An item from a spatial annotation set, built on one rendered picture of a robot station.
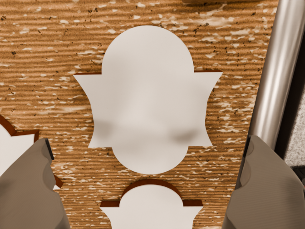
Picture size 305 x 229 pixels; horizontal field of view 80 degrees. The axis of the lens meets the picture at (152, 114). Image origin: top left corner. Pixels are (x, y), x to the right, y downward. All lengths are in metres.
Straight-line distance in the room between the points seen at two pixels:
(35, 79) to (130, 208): 0.16
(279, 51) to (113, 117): 0.16
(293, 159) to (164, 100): 0.18
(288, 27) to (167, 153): 0.15
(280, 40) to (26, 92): 0.22
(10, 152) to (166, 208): 0.17
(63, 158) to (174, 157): 0.11
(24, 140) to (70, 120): 0.05
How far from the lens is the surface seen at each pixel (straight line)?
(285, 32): 0.20
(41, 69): 0.18
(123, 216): 0.25
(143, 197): 0.22
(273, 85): 0.21
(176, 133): 0.17
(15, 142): 0.21
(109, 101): 0.16
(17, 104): 0.20
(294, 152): 0.27
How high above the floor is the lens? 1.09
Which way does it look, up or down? 65 degrees down
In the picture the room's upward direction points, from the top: 179 degrees counter-clockwise
